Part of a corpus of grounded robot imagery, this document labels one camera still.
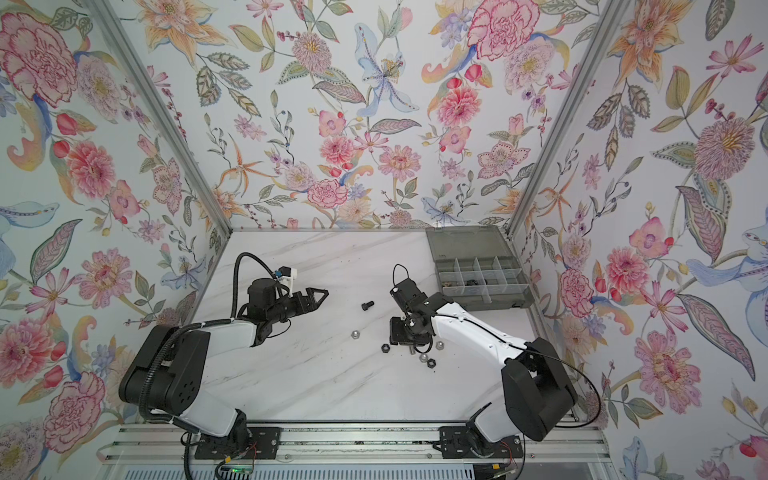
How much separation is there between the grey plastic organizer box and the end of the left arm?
1.43 feet

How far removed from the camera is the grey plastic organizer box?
1019 millimetres

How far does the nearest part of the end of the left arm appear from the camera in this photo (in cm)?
74
